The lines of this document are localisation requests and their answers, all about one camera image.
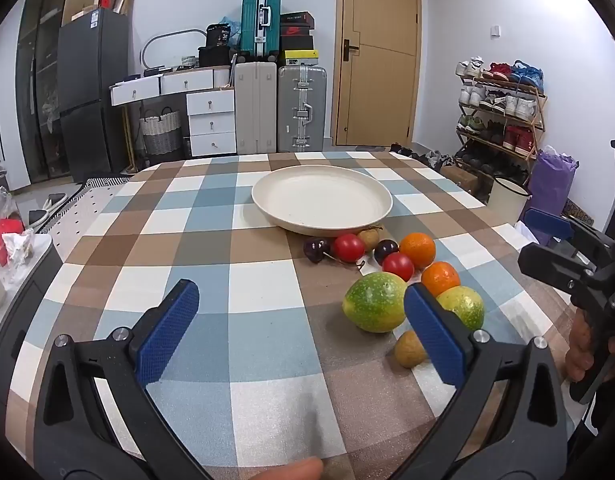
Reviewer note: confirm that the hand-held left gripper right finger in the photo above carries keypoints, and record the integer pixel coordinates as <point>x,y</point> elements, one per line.
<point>435,332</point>

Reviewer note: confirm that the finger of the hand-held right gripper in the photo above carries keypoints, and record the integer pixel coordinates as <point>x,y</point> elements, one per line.
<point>550,265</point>
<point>550,224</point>

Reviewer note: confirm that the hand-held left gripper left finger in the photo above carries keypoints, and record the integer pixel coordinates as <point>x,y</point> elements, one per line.
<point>170,327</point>

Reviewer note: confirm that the brown longan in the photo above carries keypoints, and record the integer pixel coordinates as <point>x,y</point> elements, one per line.
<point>369,239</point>
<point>410,350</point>

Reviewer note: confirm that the yellow passion fruit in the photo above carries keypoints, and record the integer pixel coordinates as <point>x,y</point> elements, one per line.
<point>465,307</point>

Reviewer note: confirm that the orange mandarin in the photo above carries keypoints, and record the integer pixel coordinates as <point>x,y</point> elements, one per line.
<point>440,279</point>
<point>417,250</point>

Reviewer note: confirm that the green passion fruit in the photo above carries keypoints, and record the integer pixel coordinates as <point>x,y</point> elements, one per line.
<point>375,304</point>

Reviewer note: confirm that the red tomato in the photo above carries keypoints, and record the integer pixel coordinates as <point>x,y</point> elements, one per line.
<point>398,266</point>
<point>349,248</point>

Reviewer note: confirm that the dark purple plum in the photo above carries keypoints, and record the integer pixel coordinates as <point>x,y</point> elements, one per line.
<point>386,251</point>
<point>317,250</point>

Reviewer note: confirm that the cream round plate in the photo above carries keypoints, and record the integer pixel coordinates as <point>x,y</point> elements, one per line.
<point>317,200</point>

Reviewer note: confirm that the person's right hand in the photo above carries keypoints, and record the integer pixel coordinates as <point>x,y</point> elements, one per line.
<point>580,350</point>

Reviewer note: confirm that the person's left hand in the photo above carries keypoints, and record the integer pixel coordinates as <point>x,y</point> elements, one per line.
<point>292,471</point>

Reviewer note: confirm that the purple bag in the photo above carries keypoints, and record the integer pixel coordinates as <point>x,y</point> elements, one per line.
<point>550,185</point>

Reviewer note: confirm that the white bucket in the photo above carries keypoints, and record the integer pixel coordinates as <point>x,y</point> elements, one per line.
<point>505,202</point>

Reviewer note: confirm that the cardboard box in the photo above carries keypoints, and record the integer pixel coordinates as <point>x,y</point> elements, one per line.
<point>460,179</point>

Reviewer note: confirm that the wooden shoe rack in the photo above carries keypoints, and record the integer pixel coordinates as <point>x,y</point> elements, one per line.
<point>537,120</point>

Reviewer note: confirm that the shoe rack with shoes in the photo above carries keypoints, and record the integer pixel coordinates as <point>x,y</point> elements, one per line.
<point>517,107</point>

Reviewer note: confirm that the pile of dark shoes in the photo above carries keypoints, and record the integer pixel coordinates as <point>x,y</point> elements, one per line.
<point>427,156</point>

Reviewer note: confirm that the dark grey side cabinet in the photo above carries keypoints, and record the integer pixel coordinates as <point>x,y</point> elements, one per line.
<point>35,285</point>

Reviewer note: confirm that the patterned rug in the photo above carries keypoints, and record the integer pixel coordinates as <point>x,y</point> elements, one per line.
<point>82,205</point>

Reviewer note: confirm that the clear plastic bag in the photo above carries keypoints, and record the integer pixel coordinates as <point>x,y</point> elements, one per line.
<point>17,250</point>

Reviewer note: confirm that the pair of slippers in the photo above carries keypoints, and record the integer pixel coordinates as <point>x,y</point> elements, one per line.
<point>45,210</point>

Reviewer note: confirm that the red round object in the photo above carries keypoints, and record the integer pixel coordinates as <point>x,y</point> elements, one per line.
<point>2,240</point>

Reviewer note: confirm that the woven basket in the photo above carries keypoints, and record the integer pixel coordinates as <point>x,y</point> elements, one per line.
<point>161,132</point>

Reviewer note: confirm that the white drawer cabinet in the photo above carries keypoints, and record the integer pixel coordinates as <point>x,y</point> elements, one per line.
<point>211,125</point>

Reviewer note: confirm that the wooden door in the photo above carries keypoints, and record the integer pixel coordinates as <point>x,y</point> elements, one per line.
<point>377,85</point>

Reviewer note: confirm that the beige suitcase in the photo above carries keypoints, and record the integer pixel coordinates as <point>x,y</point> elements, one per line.
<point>255,110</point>

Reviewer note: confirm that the white vanity desk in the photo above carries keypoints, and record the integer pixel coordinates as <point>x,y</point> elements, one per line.
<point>147,89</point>

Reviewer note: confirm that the white ribbed bin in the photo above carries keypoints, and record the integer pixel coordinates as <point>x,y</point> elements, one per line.
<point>222,78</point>

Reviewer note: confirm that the silver suitcase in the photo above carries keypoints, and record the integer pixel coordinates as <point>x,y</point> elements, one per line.
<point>302,110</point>

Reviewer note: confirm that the black fridge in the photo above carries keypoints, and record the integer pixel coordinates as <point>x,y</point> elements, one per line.
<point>90,85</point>

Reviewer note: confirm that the small white basket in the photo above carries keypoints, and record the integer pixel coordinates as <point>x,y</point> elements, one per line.
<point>189,62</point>

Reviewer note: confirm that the black case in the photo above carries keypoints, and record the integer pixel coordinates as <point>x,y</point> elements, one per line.
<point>215,57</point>

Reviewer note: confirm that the dark glass cabinet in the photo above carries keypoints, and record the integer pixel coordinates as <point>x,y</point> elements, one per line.
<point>37,85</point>

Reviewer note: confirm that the oval mirror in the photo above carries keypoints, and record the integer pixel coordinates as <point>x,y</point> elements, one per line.
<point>160,42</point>

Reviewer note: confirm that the black bag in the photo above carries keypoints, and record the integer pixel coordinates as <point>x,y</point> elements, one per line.
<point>218,36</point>

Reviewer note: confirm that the yellow and black shoe box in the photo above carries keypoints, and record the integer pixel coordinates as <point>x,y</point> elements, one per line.
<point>301,58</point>

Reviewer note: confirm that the black and red shoe box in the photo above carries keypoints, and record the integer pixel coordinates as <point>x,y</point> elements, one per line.
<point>297,22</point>

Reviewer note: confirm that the teal suitcase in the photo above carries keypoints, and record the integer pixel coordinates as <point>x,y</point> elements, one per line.
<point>260,15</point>

